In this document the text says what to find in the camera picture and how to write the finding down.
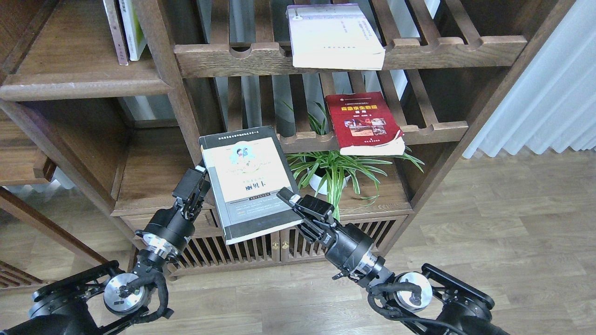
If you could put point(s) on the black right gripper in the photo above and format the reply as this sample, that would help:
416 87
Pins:
347 247

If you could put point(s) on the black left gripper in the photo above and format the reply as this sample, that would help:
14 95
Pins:
170 229

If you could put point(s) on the black yellow-green cover book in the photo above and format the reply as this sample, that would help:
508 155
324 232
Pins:
247 169

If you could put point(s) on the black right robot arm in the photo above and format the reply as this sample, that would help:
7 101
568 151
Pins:
429 302

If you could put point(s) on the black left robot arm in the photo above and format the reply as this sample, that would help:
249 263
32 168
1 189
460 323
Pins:
106 300

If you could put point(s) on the white plant pot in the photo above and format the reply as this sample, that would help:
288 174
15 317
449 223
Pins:
316 182

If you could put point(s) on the green spider plant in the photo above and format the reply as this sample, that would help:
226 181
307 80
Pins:
333 168

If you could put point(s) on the red cover book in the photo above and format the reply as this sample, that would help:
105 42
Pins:
364 125

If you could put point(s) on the brown wooden bookshelf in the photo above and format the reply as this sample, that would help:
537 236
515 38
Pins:
126 134

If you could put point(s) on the white green upright book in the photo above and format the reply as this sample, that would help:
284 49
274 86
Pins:
135 38

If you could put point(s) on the dark wooden side furniture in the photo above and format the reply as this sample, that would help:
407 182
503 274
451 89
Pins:
31 243

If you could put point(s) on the white lavender cover book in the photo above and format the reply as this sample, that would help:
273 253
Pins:
333 37

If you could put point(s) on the brown spine upright book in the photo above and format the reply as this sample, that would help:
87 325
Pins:
114 19

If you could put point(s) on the white pleated curtain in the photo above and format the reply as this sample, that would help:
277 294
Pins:
553 104

